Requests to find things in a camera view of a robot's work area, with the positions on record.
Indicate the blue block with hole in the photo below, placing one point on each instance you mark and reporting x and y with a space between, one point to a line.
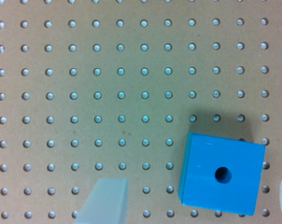
221 174

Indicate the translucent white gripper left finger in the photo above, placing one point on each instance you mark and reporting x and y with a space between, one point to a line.
107 203

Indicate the brown pegboard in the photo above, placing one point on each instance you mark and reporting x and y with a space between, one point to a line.
112 88

